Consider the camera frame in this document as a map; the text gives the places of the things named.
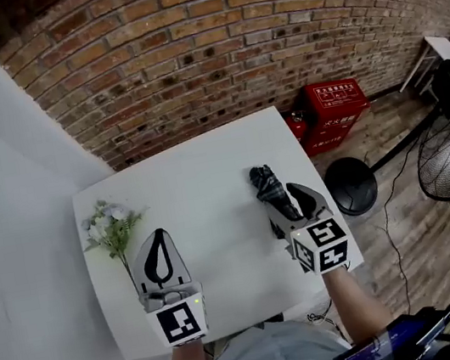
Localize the artificial white flower bouquet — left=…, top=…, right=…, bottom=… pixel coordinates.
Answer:
left=75, top=191, right=164, bottom=303

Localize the person's right forearm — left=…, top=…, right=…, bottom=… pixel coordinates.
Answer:
left=319, top=257, right=397, bottom=352

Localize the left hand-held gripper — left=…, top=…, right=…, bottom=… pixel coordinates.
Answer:
left=126, top=222, right=214, bottom=354

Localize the white table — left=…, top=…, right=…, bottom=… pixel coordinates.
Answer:
left=61, top=94, right=375, bottom=360

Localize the large red fire equipment box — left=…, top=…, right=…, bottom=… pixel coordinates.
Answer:
left=293, top=73, right=380, bottom=159

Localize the red fire extinguisher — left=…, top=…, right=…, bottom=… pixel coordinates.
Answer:
left=281, top=109, right=311, bottom=148

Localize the black floor cable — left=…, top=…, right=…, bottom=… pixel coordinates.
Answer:
left=355, top=127, right=450, bottom=319

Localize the white desk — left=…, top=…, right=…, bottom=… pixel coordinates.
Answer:
left=390, top=30, right=450, bottom=102

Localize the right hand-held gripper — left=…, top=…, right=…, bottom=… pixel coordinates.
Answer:
left=261, top=173, right=357, bottom=284

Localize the black device with screen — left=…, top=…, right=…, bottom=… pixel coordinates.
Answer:
left=325, top=301, right=450, bottom=360

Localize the dark plaid umbrella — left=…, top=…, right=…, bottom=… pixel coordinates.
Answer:
left=247, top=159, right=308, bottom=244

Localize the white cable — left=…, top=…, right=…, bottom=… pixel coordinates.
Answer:
left=303, top=296, right=338, bottom=329

